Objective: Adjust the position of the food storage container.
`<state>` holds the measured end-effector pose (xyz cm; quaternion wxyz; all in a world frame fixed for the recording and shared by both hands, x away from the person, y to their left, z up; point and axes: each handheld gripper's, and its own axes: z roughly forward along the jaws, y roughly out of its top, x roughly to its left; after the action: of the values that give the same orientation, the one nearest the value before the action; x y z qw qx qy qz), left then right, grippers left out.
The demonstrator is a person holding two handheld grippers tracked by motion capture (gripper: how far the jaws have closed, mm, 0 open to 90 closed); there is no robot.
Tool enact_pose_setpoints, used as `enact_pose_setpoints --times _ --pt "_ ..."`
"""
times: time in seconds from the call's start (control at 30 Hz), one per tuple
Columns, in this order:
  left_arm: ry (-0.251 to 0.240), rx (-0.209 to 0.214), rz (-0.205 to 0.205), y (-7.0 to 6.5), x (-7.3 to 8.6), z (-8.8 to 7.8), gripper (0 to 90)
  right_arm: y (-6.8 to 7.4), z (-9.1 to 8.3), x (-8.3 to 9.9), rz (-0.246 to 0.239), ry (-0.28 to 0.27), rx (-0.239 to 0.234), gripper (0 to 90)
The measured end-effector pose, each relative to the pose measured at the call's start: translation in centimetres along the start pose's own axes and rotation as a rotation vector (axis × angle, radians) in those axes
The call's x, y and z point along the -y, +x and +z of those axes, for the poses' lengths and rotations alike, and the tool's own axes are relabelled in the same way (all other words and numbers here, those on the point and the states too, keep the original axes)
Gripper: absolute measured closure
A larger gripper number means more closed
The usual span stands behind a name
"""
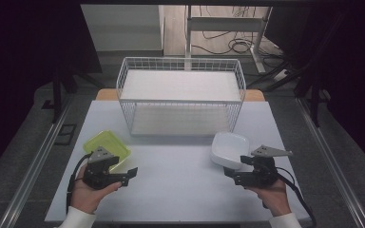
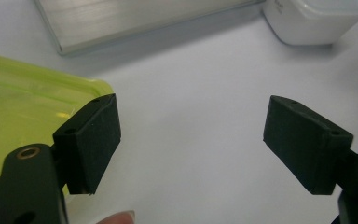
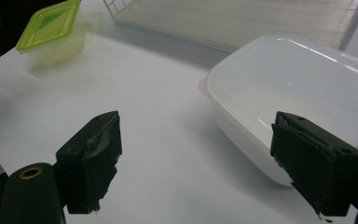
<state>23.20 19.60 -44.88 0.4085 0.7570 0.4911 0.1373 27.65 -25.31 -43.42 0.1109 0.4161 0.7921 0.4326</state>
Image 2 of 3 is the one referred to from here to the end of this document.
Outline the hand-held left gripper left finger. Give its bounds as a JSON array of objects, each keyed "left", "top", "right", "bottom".
[{"left": 52, "top": 92, "right": 122, "bottom": 196}]

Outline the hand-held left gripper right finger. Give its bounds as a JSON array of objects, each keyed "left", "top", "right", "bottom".
[{"left": 262, "top": 94, "right": 354, "bottom": 196}]

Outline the green transparent plastic container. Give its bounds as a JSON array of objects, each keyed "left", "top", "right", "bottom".
[{"left": 0, "top": 50, "right": 116, "bottom": 185}]

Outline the white wire rack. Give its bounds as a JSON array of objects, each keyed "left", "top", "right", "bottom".
[{"left": 33, "top": 0, "right": 266, "bottom": 58}]

